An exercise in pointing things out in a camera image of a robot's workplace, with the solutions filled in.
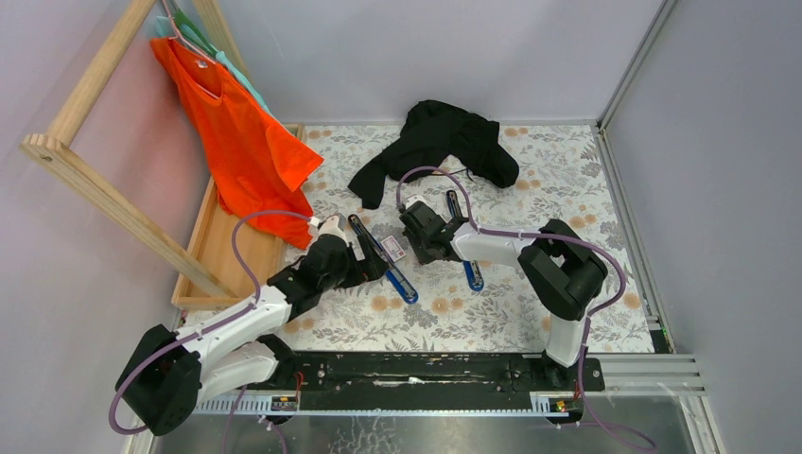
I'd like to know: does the blue stapler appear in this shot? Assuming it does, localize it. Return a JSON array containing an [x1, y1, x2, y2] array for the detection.
[[445, 190, 484, 292], [347, 214, 419, 305]]

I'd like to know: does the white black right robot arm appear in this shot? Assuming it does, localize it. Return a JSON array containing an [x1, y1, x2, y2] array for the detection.
[[399, 201, 620, 390]]

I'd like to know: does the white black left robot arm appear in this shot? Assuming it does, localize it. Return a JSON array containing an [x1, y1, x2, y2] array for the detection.
[[108, 234, 389, 435]]

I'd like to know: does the floral tablecloth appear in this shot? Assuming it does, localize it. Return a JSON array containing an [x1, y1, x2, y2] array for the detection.
[[278, 125, 630, 353]]

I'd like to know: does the wooden tray base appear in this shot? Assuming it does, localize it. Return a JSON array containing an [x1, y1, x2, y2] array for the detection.
[[171, 124, 308, 311]]

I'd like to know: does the black crumpled garment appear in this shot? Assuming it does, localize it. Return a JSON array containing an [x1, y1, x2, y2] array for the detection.
[[348, 100, 519, 210]]

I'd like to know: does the orange t-shirt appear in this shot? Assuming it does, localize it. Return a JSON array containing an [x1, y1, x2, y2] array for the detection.
[[150, 38, 323, 249]]

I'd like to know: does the pink clothes hanger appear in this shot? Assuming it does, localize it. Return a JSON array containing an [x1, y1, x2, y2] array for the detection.
[[162, 1, 224, 106]]

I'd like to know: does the teal hanging garment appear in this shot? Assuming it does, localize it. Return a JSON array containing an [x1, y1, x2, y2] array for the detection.
[[155, 16, 272, 116]]

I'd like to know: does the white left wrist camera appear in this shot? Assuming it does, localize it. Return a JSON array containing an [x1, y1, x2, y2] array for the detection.
[[317, 213, 348, 243]]

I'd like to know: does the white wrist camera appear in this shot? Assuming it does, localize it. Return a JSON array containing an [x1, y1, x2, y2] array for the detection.
[[317, 213, 348, 243], [402, 194, 427, 210]]

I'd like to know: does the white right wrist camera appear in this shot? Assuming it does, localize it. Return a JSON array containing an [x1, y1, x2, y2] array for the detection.
[[402, 194, 427, 210]]

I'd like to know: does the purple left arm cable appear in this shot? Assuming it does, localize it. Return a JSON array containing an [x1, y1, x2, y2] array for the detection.
[[108, 210, 321, 437]]

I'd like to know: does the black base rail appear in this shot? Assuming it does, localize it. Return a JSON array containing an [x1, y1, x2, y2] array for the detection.
[[251, 351, 605, 411]]

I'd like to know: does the wooden clothes rack frame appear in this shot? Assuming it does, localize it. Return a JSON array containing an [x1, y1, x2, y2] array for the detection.
[[18, 0, 252, 301]]

